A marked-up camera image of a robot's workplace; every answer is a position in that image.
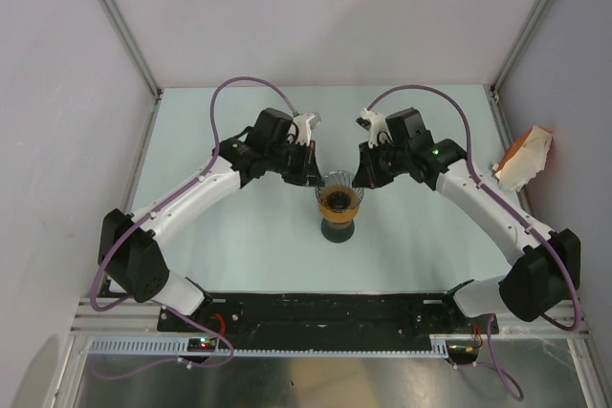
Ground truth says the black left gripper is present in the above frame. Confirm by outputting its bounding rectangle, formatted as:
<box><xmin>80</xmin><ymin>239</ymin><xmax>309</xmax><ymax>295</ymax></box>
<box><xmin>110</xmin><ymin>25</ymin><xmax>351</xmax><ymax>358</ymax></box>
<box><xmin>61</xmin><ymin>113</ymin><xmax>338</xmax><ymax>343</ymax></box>
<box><xmin>270</xmin><ymin>140</ymin><xmax>324</xmax><ymax>190</ymax></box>

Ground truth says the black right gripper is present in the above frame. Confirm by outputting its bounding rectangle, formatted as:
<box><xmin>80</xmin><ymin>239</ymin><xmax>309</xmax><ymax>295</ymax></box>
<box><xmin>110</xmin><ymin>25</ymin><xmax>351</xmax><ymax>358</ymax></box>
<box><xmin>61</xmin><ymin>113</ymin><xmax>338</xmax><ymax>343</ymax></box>
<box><xmin>354</xmin><ymin>139</ymin><xmax>407</xmax><ymax>191</ymax></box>

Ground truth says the smoked glass dripper cone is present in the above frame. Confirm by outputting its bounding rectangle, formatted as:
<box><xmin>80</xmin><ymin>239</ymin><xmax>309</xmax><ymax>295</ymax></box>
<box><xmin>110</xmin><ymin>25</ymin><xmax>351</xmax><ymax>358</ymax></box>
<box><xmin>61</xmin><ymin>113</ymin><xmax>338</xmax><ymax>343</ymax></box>
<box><xmin>316</xmin><ymin>170</ymin><xmax>364</xmax><ymax>223</ymax></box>

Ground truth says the wooden dripper collar ring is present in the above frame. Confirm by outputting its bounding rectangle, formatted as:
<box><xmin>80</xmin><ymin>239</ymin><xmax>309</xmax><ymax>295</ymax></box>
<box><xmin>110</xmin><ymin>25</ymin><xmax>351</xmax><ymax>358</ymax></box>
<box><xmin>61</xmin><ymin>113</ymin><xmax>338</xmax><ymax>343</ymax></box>
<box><xmin>317</xmin><ymin>187</ymin><xmax>359</xmax><ymax>227</ymax></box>

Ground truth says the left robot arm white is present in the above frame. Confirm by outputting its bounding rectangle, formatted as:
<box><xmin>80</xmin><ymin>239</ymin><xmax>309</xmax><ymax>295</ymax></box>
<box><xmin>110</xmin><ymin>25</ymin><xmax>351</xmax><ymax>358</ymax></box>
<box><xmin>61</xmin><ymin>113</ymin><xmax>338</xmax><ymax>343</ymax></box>
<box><xmin>98</xmin><ymin>108</ymin><xmax>323</xmax><ymax>331</ymax></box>

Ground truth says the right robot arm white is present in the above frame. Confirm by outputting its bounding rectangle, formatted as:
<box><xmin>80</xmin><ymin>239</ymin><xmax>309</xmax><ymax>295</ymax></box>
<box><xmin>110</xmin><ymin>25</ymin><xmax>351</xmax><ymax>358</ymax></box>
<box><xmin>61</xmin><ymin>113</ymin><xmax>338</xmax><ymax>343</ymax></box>
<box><xmin>353</xmin><ymin>108</ymin><xmax>580</xmax><ymax>333</ymax></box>

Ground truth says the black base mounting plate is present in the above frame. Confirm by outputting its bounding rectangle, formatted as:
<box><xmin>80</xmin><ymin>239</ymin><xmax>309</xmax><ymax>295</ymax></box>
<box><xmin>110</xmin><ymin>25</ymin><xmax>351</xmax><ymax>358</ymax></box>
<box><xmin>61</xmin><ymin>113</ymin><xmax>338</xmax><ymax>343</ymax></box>
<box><xmin>157</xmin><ymin>292</ymin><xmax>498</xmax><ymax>350</ymax></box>

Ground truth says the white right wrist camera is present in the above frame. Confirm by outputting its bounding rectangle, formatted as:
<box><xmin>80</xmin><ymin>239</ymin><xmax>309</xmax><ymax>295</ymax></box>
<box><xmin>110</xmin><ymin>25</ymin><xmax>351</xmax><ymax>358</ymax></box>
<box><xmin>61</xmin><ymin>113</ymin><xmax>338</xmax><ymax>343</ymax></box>
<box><xmin>356</xmin><ymin>108</ymin><xmax>392</xmax><ymax>149</ymax></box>

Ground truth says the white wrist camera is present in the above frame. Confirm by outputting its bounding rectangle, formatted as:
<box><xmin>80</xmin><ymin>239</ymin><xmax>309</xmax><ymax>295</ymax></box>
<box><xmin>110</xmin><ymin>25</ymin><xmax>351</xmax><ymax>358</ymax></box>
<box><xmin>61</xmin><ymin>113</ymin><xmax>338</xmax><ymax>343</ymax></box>
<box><xmin>356</xmin><ymin>108</ymin><xmax>392</xmax><ymax>149</ymax></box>
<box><xmin>288</xmin><ymin>112</ymin><xmax>321</xmax><ymax>145</ymax></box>

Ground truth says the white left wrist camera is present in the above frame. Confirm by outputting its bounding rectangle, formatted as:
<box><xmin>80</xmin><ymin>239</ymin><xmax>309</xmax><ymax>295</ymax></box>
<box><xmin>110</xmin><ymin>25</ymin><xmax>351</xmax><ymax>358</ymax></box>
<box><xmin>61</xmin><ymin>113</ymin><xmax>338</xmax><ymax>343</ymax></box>
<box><xmin>288</xmin><ymin>112</ymin><xmax>321</xmax><ymax>145</ymax></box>

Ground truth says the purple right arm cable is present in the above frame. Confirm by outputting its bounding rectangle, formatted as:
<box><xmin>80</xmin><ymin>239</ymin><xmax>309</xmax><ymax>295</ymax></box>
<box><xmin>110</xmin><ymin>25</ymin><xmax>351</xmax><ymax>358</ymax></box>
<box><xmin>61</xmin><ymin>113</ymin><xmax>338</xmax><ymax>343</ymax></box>
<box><xmin>365</xmin><ymin>84</ymin><xmax>583</xmax><ymax>402</ymax></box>

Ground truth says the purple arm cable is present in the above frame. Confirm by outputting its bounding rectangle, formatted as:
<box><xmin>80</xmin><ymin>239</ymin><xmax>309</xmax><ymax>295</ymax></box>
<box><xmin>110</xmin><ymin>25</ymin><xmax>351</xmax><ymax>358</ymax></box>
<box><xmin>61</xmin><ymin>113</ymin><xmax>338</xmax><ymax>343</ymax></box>
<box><xmin>365</xmin><ymin>84</ymin><xmax>583</xmax><ymax>402</ymax></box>
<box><xmin>89</xmin><ymin>75</ymin><xmax>297</xmax><ymax>371</ymax></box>

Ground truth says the grey slotted cable duct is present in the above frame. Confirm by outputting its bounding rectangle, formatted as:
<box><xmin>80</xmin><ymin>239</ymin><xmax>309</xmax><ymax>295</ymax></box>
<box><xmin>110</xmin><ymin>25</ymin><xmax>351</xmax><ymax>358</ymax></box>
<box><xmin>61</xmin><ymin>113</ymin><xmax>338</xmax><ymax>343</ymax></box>
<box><xmin>88</xmin><ymin>336</ymin><xmax>448</xmax><ymax>358</ymax></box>

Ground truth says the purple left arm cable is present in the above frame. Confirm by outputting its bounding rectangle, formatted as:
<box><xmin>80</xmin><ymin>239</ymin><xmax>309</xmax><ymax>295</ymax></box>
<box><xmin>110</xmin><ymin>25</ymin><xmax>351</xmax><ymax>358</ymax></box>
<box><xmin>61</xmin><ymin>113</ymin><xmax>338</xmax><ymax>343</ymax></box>
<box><xmin>89</xmin><ymin>75</ymin><xmax>297</xmax><ymax>371</ymax></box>

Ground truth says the aluminium frame rail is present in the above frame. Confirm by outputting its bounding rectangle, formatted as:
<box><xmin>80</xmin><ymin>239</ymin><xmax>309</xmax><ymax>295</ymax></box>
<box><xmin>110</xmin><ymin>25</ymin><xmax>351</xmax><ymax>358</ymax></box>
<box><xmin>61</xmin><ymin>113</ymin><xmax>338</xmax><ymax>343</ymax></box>
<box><xmin>70</xmin><ymin>299</ymin><xmax>162</xmax><ymax>336</ymax></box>

